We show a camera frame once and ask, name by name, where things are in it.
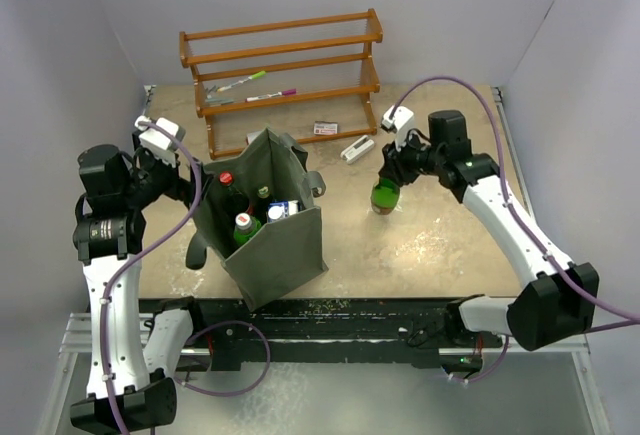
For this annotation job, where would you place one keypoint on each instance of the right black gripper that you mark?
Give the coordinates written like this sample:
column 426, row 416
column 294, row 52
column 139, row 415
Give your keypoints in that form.
column 394, row 166

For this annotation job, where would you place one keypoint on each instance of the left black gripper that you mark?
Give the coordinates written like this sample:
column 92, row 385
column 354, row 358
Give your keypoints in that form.
column 179, row 188

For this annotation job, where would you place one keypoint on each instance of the green glass bottle gold cap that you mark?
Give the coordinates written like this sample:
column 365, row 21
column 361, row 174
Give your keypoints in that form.
column 385, row 195

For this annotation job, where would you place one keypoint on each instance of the Coca-Cola glass bottle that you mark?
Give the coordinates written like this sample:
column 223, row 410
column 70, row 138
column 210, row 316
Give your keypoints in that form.
column 234, row 201

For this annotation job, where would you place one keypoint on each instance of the orange drink plastic bottle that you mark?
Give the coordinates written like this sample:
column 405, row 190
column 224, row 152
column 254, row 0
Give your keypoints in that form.
column 246, row 227

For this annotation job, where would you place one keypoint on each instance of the green soda bottle yellow label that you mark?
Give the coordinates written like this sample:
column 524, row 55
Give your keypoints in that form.
column 263, row 201

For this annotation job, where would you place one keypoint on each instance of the blue orange juice carton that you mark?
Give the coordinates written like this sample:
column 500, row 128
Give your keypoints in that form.
column 282, row 209

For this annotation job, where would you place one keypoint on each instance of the grey-green canvas bag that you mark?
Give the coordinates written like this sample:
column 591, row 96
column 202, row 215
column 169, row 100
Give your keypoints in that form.
column 284, row 254

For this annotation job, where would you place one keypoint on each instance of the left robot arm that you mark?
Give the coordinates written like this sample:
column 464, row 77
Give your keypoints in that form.
column 131, row 383

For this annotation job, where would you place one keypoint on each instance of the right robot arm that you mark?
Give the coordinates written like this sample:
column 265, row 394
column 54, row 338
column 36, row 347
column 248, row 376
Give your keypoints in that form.
column 552, row 304

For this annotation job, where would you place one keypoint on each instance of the white stapler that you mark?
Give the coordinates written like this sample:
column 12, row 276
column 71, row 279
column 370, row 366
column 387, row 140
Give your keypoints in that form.
column 357, row 149

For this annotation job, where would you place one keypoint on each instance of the red white small box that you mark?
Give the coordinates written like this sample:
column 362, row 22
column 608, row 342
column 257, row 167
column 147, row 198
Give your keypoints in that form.
column 250, row 137

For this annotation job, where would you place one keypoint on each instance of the wooden three-tier rack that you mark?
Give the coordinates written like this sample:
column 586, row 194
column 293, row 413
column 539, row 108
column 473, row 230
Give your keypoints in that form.
column 368, row 81

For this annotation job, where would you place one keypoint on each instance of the pink-capped marker pen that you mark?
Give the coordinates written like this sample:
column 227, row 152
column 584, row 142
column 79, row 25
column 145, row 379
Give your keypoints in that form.
column 272, row 95

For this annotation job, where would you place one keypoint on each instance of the green-capped marker pen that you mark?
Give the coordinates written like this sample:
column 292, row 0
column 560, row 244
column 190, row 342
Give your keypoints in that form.
column 241, row 81

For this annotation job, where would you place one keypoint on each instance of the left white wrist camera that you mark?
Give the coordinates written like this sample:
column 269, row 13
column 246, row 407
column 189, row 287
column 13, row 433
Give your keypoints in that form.
column 162, row 147

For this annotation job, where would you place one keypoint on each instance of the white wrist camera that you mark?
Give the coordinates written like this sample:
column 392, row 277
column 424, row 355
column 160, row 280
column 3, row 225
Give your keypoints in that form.
column 162, row 147
column 399, row 121

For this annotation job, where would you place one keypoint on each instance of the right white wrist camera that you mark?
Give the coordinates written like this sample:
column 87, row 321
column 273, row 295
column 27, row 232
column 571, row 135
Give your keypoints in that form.
column 399, row 121

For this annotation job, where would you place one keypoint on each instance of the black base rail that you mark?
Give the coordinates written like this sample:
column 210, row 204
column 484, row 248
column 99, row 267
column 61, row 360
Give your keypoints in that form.
column 334, row 330

